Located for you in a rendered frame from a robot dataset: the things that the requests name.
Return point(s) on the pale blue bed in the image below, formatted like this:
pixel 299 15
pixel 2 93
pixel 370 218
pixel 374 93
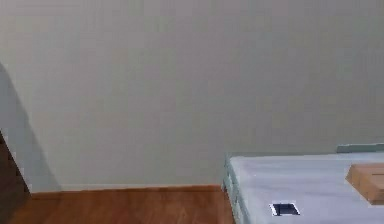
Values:
pixel 300 186

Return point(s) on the brown cardboard box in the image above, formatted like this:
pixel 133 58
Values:
pixel 368 181

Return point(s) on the dark brown wooden furniture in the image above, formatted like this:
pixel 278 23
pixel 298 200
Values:
pixel 10 186

